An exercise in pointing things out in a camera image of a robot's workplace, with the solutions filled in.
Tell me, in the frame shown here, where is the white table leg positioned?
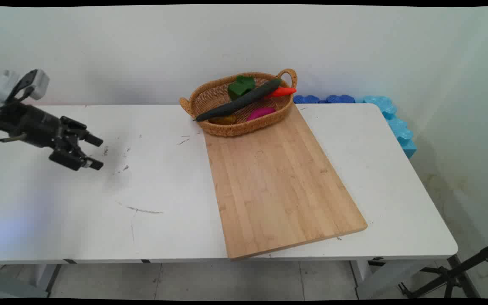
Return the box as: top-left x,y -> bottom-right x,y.
350,255 -> 454,299
31,263 -> 63,297

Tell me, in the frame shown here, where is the pink toy vegetable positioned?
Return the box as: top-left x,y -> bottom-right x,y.
247,107 -> 277,122

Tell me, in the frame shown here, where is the dark green toy cucumber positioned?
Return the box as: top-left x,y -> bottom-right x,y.
194,78 -> 283,122

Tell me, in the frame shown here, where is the black tripod stand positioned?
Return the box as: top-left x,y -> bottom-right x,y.
370,240 -> 488,299

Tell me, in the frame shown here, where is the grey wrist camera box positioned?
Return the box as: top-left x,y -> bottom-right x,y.
6,69 -> 50,101

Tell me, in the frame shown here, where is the green toy bell pepper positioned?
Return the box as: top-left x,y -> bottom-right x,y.
227,76 -> 256,101

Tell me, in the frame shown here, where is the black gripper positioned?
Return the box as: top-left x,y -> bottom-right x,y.
0,102 -> 104,172

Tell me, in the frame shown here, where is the light blue foam mat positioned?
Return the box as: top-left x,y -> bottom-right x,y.
355,95 -> 417,159

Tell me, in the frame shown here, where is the woven wicker basket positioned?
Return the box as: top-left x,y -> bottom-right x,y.
179,69 -> 298,137

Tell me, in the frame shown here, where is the bamboo cutting board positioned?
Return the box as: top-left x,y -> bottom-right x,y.
204,104 -> 368,260

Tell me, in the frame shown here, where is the red toy carrot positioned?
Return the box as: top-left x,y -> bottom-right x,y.
264,87 -> 297,99

